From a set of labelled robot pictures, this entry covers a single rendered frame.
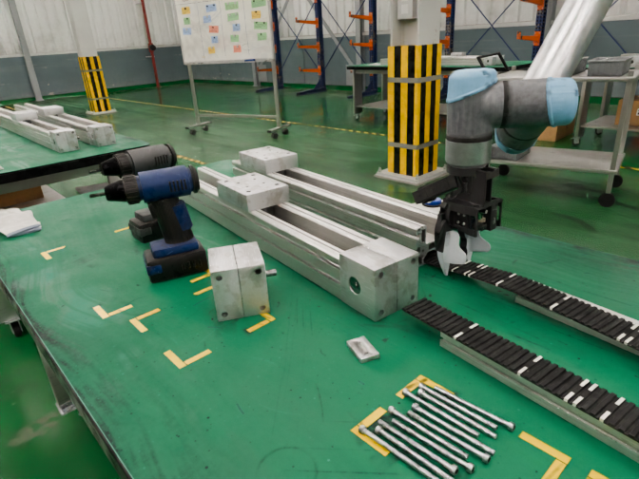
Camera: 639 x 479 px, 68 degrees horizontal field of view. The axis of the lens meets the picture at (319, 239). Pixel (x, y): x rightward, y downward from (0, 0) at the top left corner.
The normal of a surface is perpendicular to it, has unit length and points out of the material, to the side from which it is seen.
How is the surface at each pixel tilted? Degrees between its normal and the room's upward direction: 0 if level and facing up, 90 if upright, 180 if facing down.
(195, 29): 90
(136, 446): 0
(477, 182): 91
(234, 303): 90
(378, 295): 90
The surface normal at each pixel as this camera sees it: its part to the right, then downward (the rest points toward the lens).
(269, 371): -0.06, -0.92
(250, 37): -0.46, 0.38
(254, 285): 0.26, 0.37
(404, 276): 0.58, 0.29
